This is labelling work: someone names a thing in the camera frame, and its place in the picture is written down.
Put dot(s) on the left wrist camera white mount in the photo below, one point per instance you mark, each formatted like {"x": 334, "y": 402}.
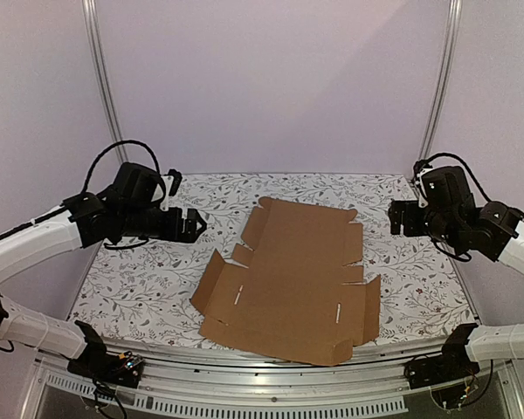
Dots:
{"x": 171, "y": 182}

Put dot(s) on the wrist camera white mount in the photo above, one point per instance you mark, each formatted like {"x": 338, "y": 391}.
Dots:
{"x": 171, "y": 182}
{"x": 420, "y": 168}

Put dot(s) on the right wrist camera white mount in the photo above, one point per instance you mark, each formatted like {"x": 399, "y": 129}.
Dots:
{"x": 420, "y": 168}

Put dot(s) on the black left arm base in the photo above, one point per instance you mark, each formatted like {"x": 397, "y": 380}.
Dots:
{"x": 95, "y": 362}

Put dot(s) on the brown cardboard box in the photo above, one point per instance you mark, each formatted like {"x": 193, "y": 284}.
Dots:
{"x": 294, "y": 288}

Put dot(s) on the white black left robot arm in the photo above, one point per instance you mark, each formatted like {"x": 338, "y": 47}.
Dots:
{"x": 136, "y": 204}

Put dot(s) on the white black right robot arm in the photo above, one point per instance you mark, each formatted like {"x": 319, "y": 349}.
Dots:
{"x": 445, "y": 211}

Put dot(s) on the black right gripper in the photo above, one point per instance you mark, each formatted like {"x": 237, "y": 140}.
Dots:
{"x": 410, "y": 216}

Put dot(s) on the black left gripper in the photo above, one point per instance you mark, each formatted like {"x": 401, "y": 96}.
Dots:
{"x": 189, "y": 235}

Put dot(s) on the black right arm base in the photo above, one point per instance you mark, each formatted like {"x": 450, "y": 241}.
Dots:
{"x": 451, "y": 364}

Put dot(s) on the floral patterned table mat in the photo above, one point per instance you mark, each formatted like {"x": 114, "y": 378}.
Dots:
{"x": 143, "y": 294}

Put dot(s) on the aluminium front rail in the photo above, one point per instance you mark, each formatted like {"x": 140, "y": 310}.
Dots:
{"x": 185, "y": 382}

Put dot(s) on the right aluminium frame post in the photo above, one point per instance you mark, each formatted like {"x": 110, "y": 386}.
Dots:
{"x": 447, "y": 57}

